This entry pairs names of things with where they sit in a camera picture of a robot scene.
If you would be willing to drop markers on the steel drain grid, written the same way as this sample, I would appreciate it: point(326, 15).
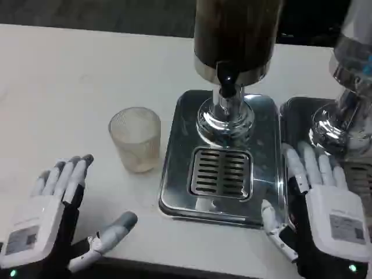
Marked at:
point(221, 173)

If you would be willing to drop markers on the black dispenser tap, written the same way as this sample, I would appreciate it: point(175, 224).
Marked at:
point(226, 82)

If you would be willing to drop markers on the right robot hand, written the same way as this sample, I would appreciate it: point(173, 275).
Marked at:
point(334, 221)

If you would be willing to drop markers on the clear drink dispenser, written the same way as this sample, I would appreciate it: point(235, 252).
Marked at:
point(346, 87)

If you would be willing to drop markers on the clear ribbed glass cup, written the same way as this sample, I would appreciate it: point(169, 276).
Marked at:
point(136, 139)

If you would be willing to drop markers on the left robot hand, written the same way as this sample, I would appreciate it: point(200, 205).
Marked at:
point(35, 221)

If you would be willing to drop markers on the dark drink dispenser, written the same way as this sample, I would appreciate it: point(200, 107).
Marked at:
point(234, 43)

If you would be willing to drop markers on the steel drip tray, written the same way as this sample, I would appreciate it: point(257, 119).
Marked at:
point(180, 186)
point(293, 122)

